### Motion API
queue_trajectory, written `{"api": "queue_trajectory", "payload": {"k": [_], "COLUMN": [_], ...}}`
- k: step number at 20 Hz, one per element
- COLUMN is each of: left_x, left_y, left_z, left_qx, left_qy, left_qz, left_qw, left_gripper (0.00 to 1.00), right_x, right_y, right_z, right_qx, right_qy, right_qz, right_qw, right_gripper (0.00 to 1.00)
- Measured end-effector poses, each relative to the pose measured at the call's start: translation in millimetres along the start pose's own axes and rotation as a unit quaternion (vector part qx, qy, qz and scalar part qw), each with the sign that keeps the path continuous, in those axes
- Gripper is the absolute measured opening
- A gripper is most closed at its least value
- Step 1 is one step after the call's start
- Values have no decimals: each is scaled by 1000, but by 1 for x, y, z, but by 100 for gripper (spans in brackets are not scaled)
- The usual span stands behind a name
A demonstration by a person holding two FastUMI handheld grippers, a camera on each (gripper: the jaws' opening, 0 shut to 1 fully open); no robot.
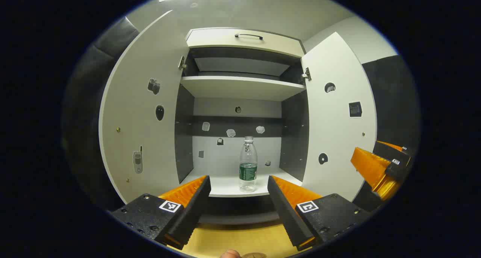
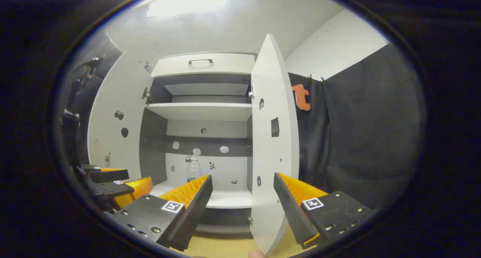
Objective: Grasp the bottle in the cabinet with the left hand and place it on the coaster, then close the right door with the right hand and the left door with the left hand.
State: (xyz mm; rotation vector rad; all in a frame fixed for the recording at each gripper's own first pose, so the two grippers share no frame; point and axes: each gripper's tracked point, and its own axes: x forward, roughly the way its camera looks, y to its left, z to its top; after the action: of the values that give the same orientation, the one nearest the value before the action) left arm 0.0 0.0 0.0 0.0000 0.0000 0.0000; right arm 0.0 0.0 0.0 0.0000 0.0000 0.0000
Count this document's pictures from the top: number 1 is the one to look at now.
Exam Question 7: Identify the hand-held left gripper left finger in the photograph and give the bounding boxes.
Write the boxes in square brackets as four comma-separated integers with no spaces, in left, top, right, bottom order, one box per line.
[109,175,212,250]

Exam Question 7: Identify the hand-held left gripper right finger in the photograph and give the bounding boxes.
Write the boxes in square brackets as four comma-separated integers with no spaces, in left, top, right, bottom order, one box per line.
[268,175,372,251]

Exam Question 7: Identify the clear plastic bottle green label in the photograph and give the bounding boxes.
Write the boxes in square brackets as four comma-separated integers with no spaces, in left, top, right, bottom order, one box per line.
[239,136,258,193]

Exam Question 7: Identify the white cabinet door camera sticker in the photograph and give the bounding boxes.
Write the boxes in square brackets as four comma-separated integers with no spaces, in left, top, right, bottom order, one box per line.
[98,10,190,205]

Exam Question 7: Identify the white cabinet dark interior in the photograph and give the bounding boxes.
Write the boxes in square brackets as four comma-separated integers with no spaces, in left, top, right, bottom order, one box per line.
[175,27,310,225]

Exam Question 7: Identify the white cabinet shelf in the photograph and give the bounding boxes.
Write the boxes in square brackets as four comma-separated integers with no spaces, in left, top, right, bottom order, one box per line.
[180,76,306,102]

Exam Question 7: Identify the black backdrop cloth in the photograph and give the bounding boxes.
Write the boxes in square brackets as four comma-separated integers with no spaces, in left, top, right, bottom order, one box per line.
[62,17,140,211]
[352,55,420,212]

